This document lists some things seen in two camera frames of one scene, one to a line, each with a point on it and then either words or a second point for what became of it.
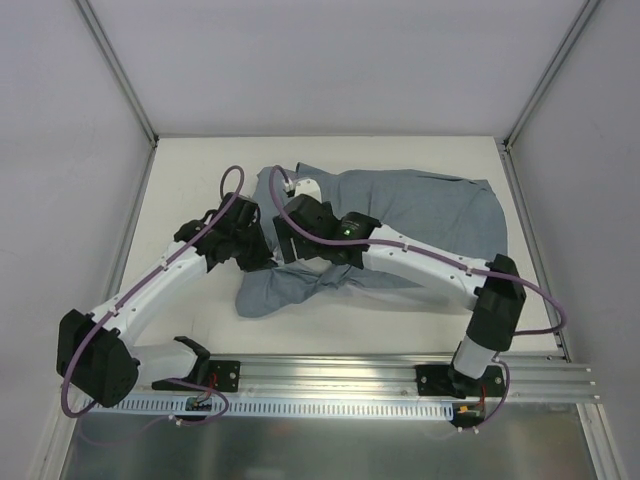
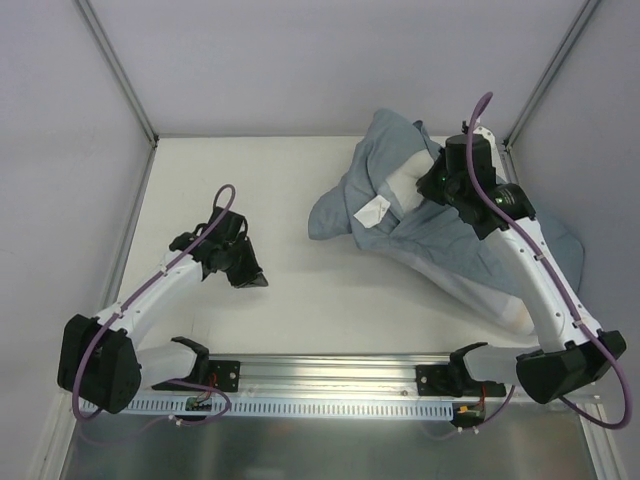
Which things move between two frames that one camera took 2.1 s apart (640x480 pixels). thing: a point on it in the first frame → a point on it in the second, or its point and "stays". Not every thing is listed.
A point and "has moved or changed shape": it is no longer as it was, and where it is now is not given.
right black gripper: [288, 240] → [430, 180]
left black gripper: [256, 250] → [240, 262]
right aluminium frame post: [584, 15] stays
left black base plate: [221, 375] stays
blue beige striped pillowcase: [323, 225] has moved or changed shape
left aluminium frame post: [117, 66] stays
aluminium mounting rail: [531, 376] stays
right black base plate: [447, 380] stays
